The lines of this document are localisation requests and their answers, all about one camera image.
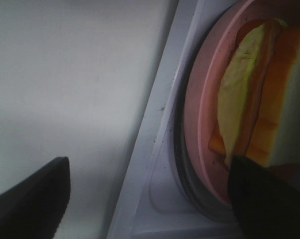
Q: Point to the white bread top slice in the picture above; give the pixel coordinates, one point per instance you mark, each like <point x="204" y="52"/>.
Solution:
<point x="276" y="136"/>

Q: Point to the pink round plate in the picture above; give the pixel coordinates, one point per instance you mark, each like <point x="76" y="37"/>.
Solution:
<point x="203" y="84"/>

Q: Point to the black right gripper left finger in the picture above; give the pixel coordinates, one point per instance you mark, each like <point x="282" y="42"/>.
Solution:
<point x="34" y="208"/>

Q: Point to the white microwave oven body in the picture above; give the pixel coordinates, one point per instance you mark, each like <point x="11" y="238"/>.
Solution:
<point x="152" y="203"/>

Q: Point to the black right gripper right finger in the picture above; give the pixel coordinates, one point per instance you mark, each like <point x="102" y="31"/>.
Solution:
<point x="265" y="206"/>

